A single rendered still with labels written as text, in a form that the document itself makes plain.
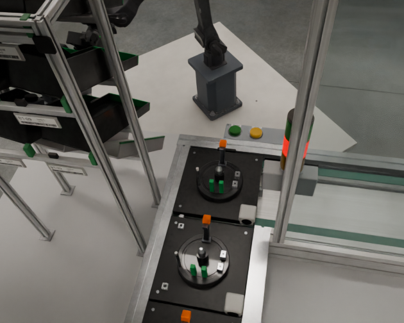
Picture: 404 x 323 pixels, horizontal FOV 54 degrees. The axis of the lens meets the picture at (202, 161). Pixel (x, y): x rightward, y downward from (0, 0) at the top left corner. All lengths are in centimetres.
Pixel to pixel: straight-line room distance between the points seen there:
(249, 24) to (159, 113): 205
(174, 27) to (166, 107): 199
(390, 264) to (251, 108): 74
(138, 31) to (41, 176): 225
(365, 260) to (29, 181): 111
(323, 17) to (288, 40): 274
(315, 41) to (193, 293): 70
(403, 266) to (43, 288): 101
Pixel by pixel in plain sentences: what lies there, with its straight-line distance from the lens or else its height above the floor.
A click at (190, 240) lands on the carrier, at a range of 109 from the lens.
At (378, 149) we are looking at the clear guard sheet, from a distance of 79.
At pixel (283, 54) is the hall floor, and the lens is 318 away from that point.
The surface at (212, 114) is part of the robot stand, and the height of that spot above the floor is 88.
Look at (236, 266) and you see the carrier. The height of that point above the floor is 97.
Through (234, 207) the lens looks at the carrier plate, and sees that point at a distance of 115.
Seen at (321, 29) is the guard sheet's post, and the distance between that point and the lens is 59.
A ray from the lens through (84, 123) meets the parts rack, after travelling 75.
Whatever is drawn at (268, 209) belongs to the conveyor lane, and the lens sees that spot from 121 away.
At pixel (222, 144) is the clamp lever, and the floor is 107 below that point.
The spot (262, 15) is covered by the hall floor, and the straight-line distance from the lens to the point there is 358.
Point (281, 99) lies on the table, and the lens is 159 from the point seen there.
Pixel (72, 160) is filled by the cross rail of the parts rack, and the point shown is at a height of 131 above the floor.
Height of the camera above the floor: 197
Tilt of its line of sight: 53 degrees down
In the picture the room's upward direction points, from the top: 7 degrees counter-clockwise
